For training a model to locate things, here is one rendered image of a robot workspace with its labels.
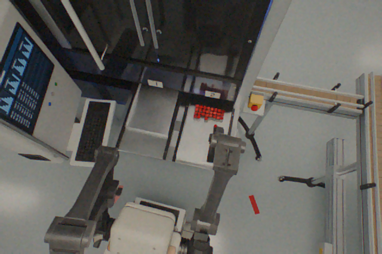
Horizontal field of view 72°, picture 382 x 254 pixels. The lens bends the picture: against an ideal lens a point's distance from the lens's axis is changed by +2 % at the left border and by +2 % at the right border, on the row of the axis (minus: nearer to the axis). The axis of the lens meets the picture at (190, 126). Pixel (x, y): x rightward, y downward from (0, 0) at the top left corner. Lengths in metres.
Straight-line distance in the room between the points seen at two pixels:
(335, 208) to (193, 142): 1.05
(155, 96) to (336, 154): 1.33
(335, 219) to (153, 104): 1.38
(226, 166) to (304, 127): 1.99
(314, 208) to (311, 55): 1.59
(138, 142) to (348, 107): 1.27
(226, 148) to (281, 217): 1.71
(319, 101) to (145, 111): 1.06
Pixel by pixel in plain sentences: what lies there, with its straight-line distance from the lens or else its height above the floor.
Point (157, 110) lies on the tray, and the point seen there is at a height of 0.88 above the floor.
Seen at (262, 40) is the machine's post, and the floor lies 1.52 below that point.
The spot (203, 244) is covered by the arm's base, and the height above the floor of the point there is 1.24.
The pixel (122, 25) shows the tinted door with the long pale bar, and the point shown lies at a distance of 1.25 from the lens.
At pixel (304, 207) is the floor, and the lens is 2.55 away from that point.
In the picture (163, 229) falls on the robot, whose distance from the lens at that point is 0.99.
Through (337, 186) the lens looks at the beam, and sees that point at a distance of 2.07.
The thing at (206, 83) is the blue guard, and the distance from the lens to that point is 1.42.
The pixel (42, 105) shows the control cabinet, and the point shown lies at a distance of 1.51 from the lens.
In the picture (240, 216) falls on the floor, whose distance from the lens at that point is 2.39.
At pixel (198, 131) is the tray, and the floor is 0.88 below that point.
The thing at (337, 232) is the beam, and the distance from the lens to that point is 2.03.
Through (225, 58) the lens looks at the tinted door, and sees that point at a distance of 1.23.
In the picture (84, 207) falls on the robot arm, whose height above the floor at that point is 1.56.
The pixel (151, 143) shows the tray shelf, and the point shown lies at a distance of 1.55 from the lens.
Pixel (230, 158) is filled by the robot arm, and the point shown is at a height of 1.57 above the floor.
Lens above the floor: 2.35
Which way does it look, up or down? 69 degrees down
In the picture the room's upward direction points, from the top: 1 degrees clockwise
